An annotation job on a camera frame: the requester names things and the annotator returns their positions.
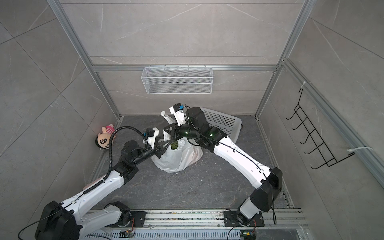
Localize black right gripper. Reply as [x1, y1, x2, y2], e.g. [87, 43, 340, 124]
[165, 122, 202, 142]

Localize yellow pineapple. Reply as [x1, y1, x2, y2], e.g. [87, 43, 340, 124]
[170, 141, 179, 150]

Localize white plastic bag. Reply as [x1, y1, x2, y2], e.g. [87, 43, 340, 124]
[150, 111, 204, 174]

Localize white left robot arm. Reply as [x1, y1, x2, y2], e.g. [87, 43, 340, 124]
[35, 141, 170, 240]

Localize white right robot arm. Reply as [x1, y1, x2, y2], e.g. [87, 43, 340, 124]
[164, 104, 283, 226]

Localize white plastic perforated basket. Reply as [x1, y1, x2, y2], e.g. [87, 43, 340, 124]
[201, 108, 242, 143]

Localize pink plush doll toy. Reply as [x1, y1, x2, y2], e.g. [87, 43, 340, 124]
[95, 124, 115, 149]

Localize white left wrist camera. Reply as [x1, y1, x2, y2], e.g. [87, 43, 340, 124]
[146, 127, 159, 149]

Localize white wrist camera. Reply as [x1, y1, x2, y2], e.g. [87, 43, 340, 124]
[146, 127, 159, 149]
[170, 103, 187, 127]

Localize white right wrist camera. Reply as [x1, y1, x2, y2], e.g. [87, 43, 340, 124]
[170, 103, 187, 127]

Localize black corrugated cable hose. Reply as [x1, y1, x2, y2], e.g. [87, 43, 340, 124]
[103, 125, 148, 181]

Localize white wire wall shelf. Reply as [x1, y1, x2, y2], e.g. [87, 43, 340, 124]
[141, 67, 214, 95]

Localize black wire hook rack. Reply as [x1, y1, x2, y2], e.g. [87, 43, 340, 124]
[285, 89, 355, 170]

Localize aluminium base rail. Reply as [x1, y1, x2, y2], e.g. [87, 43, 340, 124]
[81, 209, 313, 240]

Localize aluminium frame profiles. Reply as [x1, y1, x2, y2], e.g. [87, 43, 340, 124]
[48, 1, 384, 185]

